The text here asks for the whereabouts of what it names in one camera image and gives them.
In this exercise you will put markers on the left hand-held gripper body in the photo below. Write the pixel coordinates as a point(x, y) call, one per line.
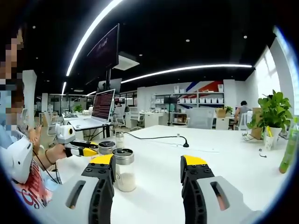
point(64, 133)

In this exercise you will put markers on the light blue shirt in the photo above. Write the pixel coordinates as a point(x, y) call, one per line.
point(5, 136)

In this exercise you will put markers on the green drink bottle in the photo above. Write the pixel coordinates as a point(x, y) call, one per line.
point(288, 154)

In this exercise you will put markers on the white t-shirt red print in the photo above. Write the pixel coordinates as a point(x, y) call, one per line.
point(35, 186)

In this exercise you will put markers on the dark monitor on pole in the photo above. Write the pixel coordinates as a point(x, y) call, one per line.
point(112, 84)

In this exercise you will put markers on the white mesh office chair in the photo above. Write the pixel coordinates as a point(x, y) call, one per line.
point(201, 117)

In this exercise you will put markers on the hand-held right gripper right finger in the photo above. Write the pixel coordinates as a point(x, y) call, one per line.
point(194, 193)

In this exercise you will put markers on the white desk black legs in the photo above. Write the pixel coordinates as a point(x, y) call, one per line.
point(70, 121)

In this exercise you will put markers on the long ceiling light strip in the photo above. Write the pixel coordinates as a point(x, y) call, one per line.
point(68, 70)
point(210, 67)

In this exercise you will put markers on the small green plant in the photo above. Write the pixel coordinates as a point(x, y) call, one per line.
point(78, 108)

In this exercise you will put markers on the person's left hand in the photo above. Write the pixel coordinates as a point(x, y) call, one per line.
point(59, 152)

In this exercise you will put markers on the white chest-worn device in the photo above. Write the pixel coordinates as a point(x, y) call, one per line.
point(18, 158)

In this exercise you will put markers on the potted green plant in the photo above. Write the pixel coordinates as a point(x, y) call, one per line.
point(273, 109)

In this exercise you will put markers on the ceiling air conditioner unit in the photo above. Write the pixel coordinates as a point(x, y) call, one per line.
point(127, 61)

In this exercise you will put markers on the row of white storage bins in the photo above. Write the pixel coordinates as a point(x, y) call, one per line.
point(205, 100)

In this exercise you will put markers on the white storage shelf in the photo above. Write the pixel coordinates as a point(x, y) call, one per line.
point(187, 93)

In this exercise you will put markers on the seasoning bottle white powder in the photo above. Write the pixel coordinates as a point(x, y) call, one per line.
point(126, 179)
point(106, 148)

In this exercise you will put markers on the brown paper bag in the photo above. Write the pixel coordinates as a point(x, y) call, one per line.
point(255, 114)

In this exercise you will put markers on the seasoning bottle pale tan powder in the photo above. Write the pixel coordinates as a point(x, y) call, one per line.
point(119, 140)

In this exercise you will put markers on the hanging dark screen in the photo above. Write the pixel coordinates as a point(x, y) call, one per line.
point(105, 46)

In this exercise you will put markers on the silver open laptop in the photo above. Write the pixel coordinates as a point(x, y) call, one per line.
point(104, 105)

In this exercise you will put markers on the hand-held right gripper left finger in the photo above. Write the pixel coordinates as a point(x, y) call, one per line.
point(102, 193)

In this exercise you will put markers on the large bright window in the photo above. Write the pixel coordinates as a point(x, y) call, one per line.
point(266, 81)

